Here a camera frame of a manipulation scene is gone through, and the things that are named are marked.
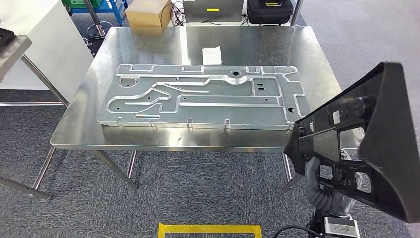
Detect white cabinet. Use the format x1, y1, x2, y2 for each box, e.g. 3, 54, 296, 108
0, 0, 94, 103

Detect black object on side table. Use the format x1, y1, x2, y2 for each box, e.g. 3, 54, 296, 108
0, 28, 16, 50

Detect stamped metal panel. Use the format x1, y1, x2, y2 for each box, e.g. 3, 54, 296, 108
97, 63, 312, 131

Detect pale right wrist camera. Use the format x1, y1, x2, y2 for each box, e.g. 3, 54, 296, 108
323, 216, 361, 238

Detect stanchion with chrome base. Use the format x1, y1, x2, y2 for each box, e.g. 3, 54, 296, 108
83, 0, 114, 39

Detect grey equipment case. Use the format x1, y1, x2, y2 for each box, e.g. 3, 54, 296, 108
182, 0, 245, 23

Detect green plastic crate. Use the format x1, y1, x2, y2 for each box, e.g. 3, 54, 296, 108
61, 0, 101, 9

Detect yellow floor tape square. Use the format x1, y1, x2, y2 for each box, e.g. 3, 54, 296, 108
157, 223, 263, 238

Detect chrome pole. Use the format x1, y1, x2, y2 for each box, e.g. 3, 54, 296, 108
290, 0, 304, 26

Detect black cable bundle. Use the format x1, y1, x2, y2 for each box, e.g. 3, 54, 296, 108
169, 1, 184, 26

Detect blue metal cart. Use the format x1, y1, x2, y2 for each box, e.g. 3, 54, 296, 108
70, 0, 129, 26

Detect stainless steel workbench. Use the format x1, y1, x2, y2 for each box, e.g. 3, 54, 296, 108
32, 25, 365, 194

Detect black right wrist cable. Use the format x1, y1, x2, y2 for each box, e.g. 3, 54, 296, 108
271, 225, 324, 238

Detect cardboard box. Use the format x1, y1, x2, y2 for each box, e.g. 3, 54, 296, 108
125, 0, 173, 28

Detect white paper sheet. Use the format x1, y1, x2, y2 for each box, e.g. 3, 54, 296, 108
202, 46, 223, 65

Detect grey side table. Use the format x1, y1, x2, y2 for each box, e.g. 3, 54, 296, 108
0, 33, 69, 201

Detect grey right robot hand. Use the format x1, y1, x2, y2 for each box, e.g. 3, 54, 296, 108
305, 156, 357, 216

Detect black plastic bracket part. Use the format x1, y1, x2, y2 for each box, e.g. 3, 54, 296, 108
283, 61, 420, 224

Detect black carrying case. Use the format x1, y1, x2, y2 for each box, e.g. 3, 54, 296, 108
246, 0, 294, 25

